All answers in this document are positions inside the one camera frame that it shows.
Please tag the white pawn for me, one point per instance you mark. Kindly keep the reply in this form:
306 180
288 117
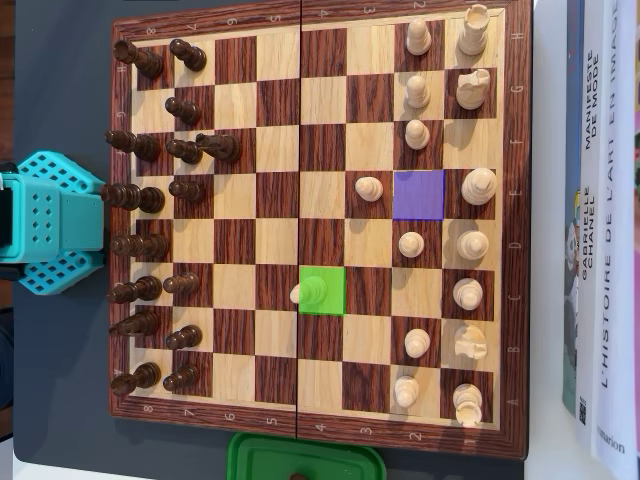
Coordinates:
312 290

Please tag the dark wooden pawn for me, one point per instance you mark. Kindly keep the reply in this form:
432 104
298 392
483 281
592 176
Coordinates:
186 151
186 337
192 56
190 190
182 283
182 377
299 476
186 112

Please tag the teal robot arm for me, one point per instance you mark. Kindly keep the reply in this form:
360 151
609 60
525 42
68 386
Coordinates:
50 220

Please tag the folding wooden chessboard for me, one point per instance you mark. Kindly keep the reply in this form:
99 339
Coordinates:
277 195

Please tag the light wooden pawn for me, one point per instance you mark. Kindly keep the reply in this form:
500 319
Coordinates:
417 92
406 391
369 189
417 343
411 245
417 135
418 40

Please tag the light wooden queen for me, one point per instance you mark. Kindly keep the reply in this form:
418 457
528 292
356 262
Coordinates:
472 245

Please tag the light wooden bishop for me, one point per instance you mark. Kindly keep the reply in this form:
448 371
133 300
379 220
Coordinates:
468 294

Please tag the dark wooden queen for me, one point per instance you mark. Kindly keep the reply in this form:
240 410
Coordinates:
150 246

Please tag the dark wooden king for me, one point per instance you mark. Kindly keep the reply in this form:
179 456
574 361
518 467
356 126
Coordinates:
145 198

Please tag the light wooden knight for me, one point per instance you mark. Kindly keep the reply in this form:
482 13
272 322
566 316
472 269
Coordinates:
470 342
470 92

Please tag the dark wooden bishop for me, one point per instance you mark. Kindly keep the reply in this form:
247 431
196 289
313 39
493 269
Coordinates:
142 146
145 288

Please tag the green plastic container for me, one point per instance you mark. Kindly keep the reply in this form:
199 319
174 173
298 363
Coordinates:
325 457

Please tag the light wooden rook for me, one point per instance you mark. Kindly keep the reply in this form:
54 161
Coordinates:
467 402
472 37

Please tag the dark wooden rook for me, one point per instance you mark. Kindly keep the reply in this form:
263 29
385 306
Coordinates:
145 375
147 62

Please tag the white Gabrielle Chanel book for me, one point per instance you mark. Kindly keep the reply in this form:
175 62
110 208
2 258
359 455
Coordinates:
590 150

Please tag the white art history book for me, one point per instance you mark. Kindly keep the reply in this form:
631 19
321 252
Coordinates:
612 250

